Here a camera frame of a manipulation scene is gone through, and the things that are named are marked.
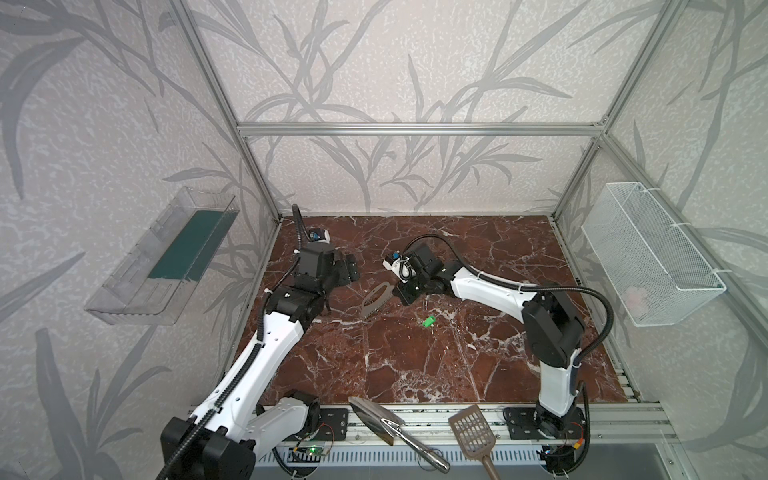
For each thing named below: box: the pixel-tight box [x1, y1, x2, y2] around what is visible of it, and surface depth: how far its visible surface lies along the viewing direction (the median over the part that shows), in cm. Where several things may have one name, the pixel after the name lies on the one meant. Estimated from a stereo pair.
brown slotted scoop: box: [448, 405, 500, 480], surface depth 72 cm
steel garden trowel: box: [348, 396, 451, 474], surface depth 74 cm
